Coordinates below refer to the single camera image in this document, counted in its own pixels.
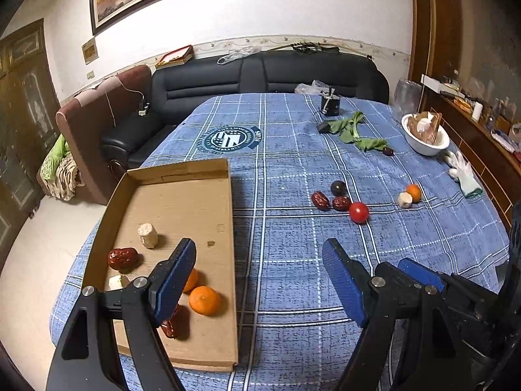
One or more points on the dark plum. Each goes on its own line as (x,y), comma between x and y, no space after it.
(338,188)

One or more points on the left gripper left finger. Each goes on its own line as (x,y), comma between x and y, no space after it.
(168,279)

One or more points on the orange tangerine in box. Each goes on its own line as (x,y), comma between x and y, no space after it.
(192,281)

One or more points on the brown armchair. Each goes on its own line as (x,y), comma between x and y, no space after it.
(96,110)

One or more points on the green leafy vegetable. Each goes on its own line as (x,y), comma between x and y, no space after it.
(347,130)

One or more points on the clear plastic bag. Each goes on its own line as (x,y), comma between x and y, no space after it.
(316,87)

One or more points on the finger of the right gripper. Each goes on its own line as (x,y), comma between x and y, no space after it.
(421,274)

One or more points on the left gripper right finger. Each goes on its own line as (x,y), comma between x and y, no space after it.
(351,282)

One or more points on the black leather sofa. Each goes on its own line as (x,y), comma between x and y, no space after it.
(175,92)

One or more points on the brown wooden cabinet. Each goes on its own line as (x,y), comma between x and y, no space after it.
(28,127)

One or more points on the white yam in box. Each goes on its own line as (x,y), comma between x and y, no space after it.
(118,282)

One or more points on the cardboard box tray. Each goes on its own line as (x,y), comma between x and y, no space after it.
(180,210)

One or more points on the white glove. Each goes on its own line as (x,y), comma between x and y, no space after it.
(460,170)

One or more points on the red tomato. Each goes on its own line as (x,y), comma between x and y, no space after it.
(358,212)

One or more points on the dark date by vegetable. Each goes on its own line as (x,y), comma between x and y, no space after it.
(388,151)

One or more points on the white yam piece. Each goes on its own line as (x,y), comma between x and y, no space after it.
(404,200)
(148,235)

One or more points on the green patterned cloth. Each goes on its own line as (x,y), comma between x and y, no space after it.
(59,175)

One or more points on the small black device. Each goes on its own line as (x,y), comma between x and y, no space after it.
(330,103)

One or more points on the orange tangerine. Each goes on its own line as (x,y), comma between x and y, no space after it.
(415,192)
(205,301)
(192,281)

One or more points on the black small pouch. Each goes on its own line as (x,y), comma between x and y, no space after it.
(325,127)

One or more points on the white bowl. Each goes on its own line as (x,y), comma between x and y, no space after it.
(421,147)

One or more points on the red gift box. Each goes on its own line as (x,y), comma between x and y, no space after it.
(177,57)

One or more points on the red jujube date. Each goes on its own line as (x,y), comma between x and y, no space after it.
(341,203)
(321,201)

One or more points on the wooden side shelf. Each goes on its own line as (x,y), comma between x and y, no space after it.
(498,170)

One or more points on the brown paper in bowl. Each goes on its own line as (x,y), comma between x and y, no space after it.
(425,126)

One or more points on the blue plaid tablecloth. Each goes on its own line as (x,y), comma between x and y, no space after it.
(294,334)

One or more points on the clear plastic cup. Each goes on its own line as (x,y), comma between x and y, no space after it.
(406,99)

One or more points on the dark red date in box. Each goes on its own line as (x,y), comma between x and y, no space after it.
(175,321)

